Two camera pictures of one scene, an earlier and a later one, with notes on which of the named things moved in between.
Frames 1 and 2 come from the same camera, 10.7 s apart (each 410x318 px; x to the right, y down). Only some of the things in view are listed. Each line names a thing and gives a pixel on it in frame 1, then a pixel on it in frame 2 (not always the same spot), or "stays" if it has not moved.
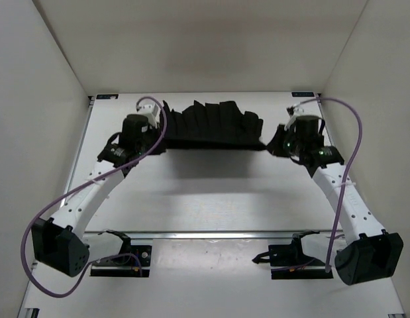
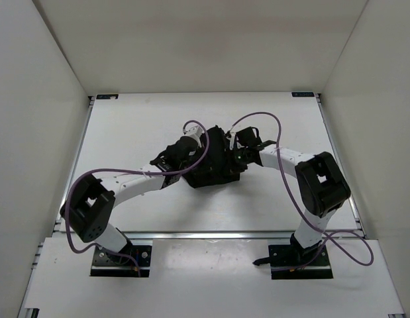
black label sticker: x=106 y=96 stays
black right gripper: x=275 y=148 -> x=232 y=151
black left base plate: x=135 y=264 stays
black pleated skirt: x=220 y=126 -> x=218 y=166
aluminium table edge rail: x=211 y=234 stays
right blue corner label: x=303 y=94 stays
